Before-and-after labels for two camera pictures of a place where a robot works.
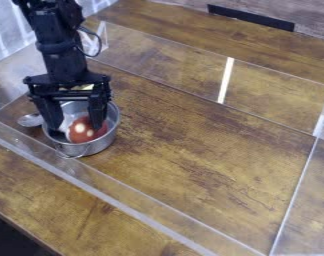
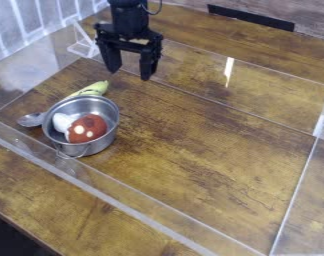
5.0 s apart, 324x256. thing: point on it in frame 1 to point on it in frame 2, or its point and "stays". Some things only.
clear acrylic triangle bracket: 95,45 stays
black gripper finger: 97,108 to 149,58
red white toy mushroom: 81,130 stays
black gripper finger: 52,111 to 112,55
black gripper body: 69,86 to 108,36
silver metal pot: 73,149 stays
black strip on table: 252,17 stays
